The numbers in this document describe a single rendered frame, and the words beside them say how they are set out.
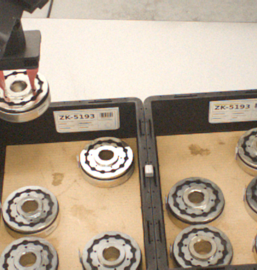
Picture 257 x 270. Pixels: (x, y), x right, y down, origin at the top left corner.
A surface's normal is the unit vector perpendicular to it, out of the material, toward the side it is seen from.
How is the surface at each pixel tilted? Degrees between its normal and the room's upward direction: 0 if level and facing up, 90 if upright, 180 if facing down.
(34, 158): 0
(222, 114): 90
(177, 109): 90
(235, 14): 0
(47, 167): 0
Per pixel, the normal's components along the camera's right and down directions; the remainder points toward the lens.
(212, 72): -0.04, -0.67
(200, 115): 0.04, 0.74
